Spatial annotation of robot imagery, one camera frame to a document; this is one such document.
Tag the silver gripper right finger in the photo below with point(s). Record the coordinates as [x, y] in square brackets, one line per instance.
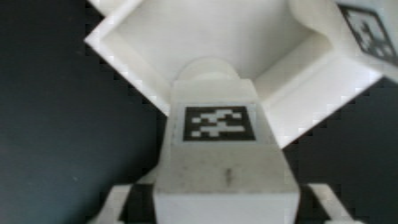
[321, 208]

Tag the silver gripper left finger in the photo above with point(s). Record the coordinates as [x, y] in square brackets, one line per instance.
[129, 208]

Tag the white chair leg front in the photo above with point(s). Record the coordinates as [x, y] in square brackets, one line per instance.
[370, 16]

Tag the white chair seat part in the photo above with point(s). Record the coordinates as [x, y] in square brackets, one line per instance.
[282, 38]

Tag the white chair leg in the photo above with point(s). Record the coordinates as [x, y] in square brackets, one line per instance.
[225, 181]
[370, 16]

